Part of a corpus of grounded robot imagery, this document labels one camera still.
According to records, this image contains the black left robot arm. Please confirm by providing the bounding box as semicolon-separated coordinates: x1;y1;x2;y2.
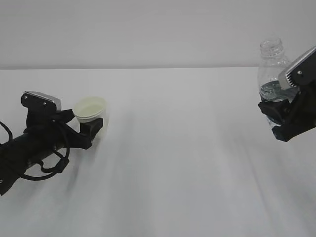
0;110;104;195

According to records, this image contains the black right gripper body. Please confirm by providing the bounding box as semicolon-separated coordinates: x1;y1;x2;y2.
272;85;316;142

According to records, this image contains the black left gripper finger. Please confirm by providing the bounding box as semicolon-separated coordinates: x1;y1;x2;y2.
79;118;103;150
55;109;75;123

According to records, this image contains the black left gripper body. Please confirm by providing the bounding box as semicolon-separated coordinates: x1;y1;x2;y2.
24;120;80;149

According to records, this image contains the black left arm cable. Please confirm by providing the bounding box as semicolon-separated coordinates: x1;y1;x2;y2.
0;118;70;181

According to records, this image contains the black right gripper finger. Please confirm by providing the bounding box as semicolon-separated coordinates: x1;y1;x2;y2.
258;100;288;125

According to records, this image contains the clear green-label water bottle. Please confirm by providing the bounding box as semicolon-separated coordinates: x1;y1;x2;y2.
257;37;301;133

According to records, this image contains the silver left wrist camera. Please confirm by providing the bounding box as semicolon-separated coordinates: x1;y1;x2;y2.
20;90;62;129

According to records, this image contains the white paper cup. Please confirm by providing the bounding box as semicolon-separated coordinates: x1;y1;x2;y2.
73;96;109;140

